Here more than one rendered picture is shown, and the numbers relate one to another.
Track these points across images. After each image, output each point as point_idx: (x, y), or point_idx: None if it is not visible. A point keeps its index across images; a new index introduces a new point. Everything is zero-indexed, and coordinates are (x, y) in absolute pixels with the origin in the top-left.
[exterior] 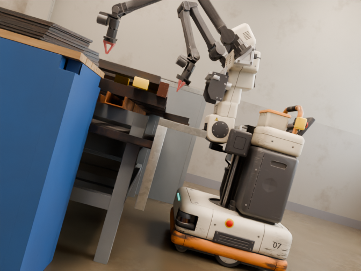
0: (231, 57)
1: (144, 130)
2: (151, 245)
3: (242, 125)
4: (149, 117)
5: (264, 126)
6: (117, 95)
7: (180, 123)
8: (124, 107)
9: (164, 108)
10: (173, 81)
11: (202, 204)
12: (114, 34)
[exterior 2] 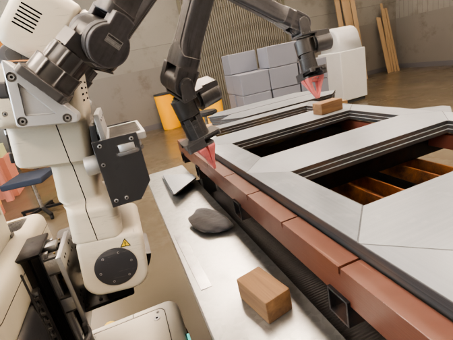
0: (86, 88)
1: (200, 181)
2: (211, 338)
3: (55, 239)
4: None
5: (13, 233)
6: None
7: (166, 169)
8: None
9: (197, 173)
10: None
11: (148, 324)
12: (300, 67)
